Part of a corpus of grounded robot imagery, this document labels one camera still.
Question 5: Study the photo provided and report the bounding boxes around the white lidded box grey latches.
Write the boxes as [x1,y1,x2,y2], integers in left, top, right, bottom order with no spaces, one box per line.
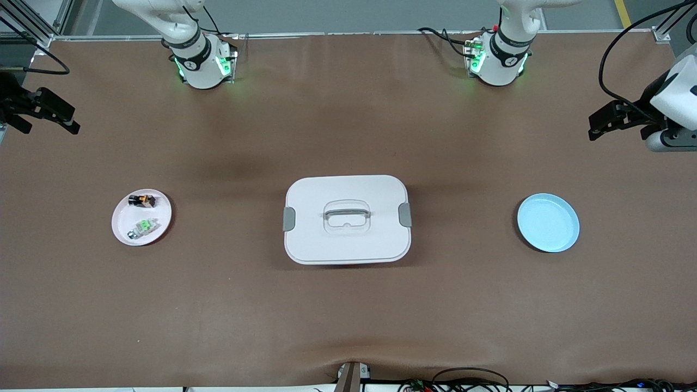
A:
[283,174,413,266]

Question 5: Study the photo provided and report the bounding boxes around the light blue round plate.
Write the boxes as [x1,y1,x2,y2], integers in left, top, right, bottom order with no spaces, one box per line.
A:
[517,193,580,253]

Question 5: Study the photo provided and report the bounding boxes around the pink round plate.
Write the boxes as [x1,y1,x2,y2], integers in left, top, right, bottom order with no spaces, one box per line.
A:
[111,188,173,247]

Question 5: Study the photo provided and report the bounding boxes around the brown table cover sheet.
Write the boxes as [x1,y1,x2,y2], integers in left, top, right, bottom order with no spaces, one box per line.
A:
[0,33,697,388]

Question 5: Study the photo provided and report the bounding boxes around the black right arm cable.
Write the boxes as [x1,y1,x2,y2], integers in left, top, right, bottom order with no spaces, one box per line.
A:
[0,15,70,75]

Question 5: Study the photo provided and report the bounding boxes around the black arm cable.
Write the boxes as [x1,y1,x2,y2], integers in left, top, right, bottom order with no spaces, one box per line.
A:
[599,0,697,123]
[0,15,70,75]

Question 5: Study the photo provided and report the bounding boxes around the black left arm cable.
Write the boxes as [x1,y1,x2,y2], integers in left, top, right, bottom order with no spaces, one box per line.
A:
[599,0,697,123]

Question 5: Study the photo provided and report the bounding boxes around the aluminium frame post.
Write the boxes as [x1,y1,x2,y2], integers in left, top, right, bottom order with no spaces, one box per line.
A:
[653,0,697,44]
[0,0,74,47]

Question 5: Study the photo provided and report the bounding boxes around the green and white push-button switch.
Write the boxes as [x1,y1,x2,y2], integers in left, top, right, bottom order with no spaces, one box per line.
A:
[127,218,160,240]

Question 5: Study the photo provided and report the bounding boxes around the black base cable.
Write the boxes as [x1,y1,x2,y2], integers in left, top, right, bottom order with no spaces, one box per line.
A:
[418,27,472,58]
[182,5,240,55]

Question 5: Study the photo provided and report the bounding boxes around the black looped cable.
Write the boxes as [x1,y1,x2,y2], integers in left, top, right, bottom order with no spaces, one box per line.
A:
[432,367,511,392]

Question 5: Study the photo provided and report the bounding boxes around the grey camera stand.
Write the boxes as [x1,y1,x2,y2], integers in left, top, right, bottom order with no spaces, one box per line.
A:
[335,361,372,392]

